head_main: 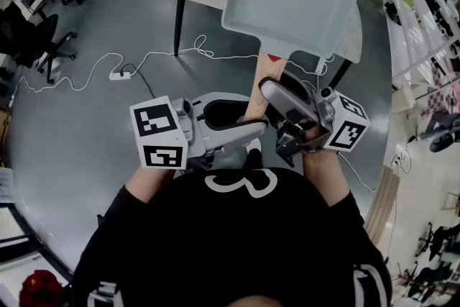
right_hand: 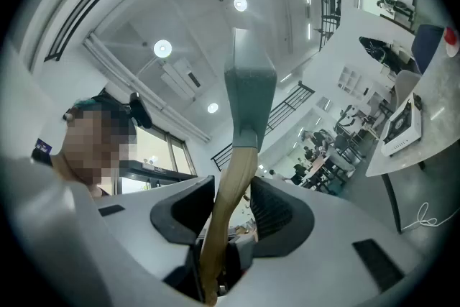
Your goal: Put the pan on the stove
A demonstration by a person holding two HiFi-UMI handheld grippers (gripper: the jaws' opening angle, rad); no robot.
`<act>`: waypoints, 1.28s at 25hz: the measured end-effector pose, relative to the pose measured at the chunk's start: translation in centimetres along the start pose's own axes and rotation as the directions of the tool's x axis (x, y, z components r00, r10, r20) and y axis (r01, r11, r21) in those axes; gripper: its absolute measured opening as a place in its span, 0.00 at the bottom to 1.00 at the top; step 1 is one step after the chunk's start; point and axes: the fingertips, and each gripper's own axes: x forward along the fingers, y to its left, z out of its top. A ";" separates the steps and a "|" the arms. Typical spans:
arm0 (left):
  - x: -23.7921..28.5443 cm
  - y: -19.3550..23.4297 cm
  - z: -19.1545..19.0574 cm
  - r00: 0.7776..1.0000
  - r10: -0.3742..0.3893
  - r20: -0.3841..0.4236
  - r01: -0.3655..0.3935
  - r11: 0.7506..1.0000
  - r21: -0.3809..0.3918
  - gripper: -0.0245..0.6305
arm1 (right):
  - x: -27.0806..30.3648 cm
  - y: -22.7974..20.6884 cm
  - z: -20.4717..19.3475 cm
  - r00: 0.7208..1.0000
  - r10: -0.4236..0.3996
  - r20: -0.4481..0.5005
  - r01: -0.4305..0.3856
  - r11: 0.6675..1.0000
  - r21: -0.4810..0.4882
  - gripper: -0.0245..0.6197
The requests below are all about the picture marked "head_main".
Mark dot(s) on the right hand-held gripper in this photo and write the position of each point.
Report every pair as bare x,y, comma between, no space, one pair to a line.
348,126

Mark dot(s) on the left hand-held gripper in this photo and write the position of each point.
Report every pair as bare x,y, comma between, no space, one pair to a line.
158,133

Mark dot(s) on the person's left forearm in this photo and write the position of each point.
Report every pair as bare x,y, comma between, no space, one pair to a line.
151,181

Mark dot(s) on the person's right forearm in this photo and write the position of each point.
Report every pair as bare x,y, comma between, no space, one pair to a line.
323,176

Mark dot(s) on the person's right hand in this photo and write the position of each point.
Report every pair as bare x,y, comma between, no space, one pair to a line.
312,129

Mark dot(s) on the person's white shoe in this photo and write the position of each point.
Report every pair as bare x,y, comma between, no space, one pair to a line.
254,144

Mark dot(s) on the white plug adapter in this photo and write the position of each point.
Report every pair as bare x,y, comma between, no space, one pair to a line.
321,66

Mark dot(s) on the person's leg black trousers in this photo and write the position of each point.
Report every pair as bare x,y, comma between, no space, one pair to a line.
254,160

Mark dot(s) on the black table leg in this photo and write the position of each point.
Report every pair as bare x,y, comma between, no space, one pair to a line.
341,72
178,28

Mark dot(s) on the white power strip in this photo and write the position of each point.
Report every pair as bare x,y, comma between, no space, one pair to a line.
120,75

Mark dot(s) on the person's torso black shirt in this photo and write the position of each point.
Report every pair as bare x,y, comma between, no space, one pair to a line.
233,244

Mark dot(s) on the black office chair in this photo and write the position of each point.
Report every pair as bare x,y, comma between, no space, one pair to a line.
50,32
438,237

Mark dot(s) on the red bag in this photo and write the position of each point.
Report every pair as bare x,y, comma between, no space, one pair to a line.
41,287

